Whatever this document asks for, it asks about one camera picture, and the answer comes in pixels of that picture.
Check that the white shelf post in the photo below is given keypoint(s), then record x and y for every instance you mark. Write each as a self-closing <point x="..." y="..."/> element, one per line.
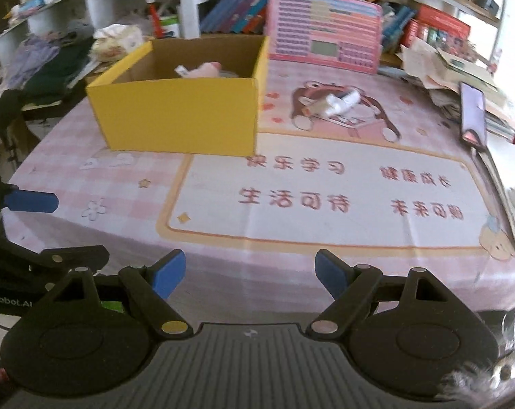
<point x="188" y="0"/>

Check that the pile of loose papers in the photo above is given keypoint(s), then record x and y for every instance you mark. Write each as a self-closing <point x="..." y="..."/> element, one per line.
<point x="436" y="72"/>

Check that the pink checked tablecloth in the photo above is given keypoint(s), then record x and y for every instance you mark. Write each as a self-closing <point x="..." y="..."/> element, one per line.
<point x="325" y="230"/>

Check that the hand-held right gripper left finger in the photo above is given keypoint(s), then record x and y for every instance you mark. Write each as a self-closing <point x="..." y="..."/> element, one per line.
<point x="170" y="277"/>

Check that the black smartphone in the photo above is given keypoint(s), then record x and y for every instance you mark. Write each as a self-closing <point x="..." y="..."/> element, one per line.
<point x="473" y="115"/>

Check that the white plastic gadget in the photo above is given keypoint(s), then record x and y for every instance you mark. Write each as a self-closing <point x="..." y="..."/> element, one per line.
<point x="347" y="98"/>

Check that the fluffy grey sleeve cuff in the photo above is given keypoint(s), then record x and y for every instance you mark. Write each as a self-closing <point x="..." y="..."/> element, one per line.
<point x="483" y="379"/>

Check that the green and white box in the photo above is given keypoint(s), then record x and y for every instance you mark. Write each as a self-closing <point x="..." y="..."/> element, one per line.
<point x="171" y="27"/>

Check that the pink rounded object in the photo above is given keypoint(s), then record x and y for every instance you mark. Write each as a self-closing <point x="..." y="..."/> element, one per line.
<point x="204" y="69"/>

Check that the small white object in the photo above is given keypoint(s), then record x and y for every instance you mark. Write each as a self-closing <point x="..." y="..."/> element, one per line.
<point x="180" y="71"/>

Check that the row of upright books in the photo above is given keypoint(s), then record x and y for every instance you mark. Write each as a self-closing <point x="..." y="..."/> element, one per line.
<point x="236" y="8"/>

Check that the dark clothes pile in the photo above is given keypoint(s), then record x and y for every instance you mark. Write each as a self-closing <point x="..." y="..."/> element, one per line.
<point x="53" y="76"/>

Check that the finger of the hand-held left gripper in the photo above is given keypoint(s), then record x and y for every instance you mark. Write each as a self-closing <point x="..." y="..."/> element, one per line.
<point x="31" y="201"/>
<point x="70" y="256"/>

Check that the red and white bottle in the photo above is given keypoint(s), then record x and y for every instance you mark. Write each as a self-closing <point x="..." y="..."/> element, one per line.
<point x="155" y="19"/>

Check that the white round shelf leg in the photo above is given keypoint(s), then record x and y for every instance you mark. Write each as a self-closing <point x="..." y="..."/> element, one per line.
<point x="99" y="6"/>

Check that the plastic bag of tissues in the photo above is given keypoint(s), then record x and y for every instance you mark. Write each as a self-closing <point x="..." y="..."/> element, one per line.
<point x="117" y="41"/>

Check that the pink learning tablet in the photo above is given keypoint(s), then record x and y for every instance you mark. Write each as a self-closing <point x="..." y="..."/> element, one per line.
<point x="325" y="30"/>

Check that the red cardboard box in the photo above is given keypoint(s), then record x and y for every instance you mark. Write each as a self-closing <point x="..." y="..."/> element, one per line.
<point x="443" y="23"/>

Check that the small cream object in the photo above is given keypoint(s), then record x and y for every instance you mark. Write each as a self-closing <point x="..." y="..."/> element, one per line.
<point x="317" y="105"/>

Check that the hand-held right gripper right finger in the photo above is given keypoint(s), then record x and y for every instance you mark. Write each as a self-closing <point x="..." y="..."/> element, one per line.
<point x="330" y="275"/>

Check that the lilac cloth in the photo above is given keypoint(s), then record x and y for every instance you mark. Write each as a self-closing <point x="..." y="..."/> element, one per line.
<point x="31" y="55"/>

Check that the yellow cardboard box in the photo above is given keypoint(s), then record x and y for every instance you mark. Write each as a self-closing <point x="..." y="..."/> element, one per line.
<point x="176" y="110"/>

